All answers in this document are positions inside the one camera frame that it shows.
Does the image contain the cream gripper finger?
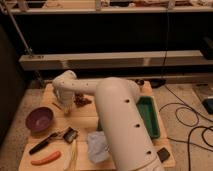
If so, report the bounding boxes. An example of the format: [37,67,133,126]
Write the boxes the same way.
[64,105,72,115]

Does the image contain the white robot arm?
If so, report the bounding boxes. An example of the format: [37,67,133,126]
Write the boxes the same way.
[52,70,165,171]

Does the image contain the purple bowl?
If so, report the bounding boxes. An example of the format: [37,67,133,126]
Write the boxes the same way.
[25,107,53,133]

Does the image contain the orange carrot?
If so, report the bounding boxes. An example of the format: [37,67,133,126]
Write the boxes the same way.
[31,151,61,166]

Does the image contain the light blue crumpled cloth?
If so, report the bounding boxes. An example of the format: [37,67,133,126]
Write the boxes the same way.
[86,131,109,164]

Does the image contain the small brown jar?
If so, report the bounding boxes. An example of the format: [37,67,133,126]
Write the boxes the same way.
[135,79,145,89]

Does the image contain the green plastic tray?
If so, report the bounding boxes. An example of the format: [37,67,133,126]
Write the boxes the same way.
[95,96,160,140]

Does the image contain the black phone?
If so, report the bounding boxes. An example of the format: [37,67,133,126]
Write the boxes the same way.
[157,148,170,162]

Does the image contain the upper wooden shelf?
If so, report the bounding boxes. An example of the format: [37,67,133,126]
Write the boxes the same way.
[0,0,213,15]

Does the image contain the blue box on floor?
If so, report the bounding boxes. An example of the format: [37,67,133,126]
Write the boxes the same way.
[202,98,213,114]

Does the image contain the black handled peeler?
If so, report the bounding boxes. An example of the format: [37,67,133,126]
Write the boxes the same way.
[28,131,64,156]

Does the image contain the black floor cables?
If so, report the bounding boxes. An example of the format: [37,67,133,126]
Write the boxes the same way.
[158,83,213,171]

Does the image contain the wooden beam rail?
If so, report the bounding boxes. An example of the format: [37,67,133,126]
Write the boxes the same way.
[19,50,213,71]

